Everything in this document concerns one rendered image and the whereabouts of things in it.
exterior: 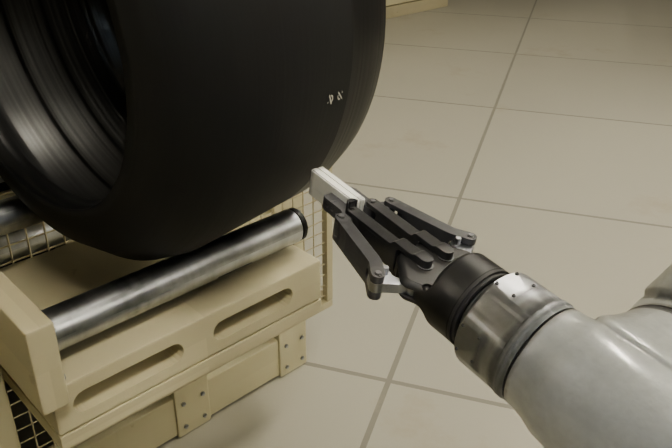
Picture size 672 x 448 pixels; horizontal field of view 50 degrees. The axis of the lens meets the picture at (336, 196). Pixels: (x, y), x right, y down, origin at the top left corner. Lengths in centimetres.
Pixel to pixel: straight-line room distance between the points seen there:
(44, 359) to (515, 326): 43
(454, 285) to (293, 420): 140
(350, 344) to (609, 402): 171
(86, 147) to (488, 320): 68
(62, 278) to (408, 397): 119
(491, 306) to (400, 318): 175
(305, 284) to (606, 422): 50
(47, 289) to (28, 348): 33
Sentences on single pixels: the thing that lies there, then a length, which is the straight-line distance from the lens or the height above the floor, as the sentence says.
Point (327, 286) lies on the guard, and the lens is 179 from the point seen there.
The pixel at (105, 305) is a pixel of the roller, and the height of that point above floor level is 91.
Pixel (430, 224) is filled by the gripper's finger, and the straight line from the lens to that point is 69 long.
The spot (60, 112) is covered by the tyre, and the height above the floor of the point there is 100.
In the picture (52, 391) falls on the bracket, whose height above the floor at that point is 88.
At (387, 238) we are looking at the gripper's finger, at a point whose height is 102.
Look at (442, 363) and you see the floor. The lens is 215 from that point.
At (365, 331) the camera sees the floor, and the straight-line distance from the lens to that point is 225.
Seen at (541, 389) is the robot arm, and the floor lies 100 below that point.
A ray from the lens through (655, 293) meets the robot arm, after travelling 64.
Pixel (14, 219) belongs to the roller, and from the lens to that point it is 103.
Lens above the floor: 134
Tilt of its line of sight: 26 degrees down
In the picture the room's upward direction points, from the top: straight up
